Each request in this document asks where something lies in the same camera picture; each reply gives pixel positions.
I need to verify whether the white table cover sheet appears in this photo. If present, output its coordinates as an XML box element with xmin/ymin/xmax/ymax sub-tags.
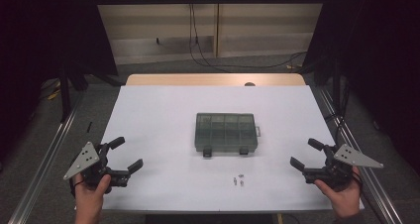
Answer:
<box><xmin>97</xmin><ymin>84</ymin><xmax>366</xmax><ymax>213</ymax></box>

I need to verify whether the black horizontal frame bar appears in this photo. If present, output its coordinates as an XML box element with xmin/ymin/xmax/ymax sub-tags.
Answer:
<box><xmin>93</xmin><ymin>0</ymin><xmax>329</xmax><ymax>6</ymax></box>

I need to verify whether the aluminium frame rail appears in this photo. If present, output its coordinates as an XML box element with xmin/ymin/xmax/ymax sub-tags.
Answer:
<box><xmin>316</xmin><ymin>84</ymin><xmax>404</xmax><ymax>224</ymax></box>
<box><xmin>8</xmin><ymin>91</ymin><xmax>85</xmax><ymax>224</ymax></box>

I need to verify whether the black stand post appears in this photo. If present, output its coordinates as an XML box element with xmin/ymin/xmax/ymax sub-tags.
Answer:
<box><xmin>331</xmin><ymin>58</ymin><xmax>343</xmax><ymax>117</ymax></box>
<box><xmin>58</xmin><ymin>63</ymin><xmax>73</xmax><ymax>123</ymax></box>

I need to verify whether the gold vertical metal strip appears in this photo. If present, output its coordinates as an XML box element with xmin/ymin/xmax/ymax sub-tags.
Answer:
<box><xmin>213</xmin><ymin>0</ymin><xmax>222</xmax><ymax>58</ymax></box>

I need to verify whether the black curtain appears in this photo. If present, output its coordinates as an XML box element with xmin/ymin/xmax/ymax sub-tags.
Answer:
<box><xmin>0</xmin><ymin>0</ymin><xmax>119</xmax><ymax>166</ymax></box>
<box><xmin>301</xmin><ymin>0</ymin><xmax>420</xmax><ymax>175</ymax></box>

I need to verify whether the person's left hand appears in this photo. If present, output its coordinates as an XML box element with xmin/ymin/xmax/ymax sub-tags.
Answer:
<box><xmin>73</xmin><ymin>173</ymin><xmax>112</xmax><ymax>218</ymax></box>

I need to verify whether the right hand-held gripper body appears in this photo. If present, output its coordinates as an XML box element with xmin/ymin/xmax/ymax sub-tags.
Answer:
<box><xmin>301</xmin><ymin>143</ymin><xmax>385</xmax><ymax>189</ymax></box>

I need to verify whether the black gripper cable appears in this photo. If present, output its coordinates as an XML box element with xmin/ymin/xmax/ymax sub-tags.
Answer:
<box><xmin>68</xmin><ymin>178</ymin><xmax>85</xmax><ymax>198</ymax></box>
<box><xmin>351</xmin><ymin>168</ymin><xmax>365</xmax><ymax>189</ymax></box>

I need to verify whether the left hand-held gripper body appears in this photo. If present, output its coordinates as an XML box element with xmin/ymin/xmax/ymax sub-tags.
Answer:
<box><xmin>62</xmin><ymin>141</ymin><xmax>131</xmax><ymax>188</ymax></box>

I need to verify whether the smoky clear plastic compartment box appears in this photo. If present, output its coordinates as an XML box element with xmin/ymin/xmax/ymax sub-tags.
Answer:
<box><xmin>194</xmin><ymin>112</ymin><xmax>262</xmax><ymax>159</ymax></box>

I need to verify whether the black wall cable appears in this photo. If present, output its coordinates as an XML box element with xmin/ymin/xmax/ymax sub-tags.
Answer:
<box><xmin>191</xmin><ymin>4</ymin><xmax>309</xmax><ymax>69</ymax></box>
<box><xmin>187</xmin><ymin>4</ymin><xmax>231</xmax><ymax>74</ymax></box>

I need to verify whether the person's right hand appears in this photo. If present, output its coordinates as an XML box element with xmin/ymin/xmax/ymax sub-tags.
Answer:
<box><xmin>313</xmin><ymin>166</ymin><xmax>364</xmax><ymax>219</ymax></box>

